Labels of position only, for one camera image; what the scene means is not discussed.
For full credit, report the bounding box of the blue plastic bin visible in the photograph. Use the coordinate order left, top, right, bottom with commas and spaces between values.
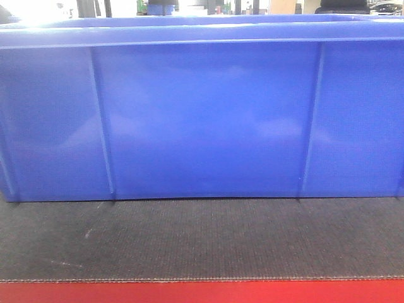
1, 14, 403, 203

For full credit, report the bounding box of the dark grey conveyor belt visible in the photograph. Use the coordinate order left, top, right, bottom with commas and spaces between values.
1, 198, 403, 282

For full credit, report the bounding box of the red conveyor edge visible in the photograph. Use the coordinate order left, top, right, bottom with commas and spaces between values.
1, 279, 403, 302

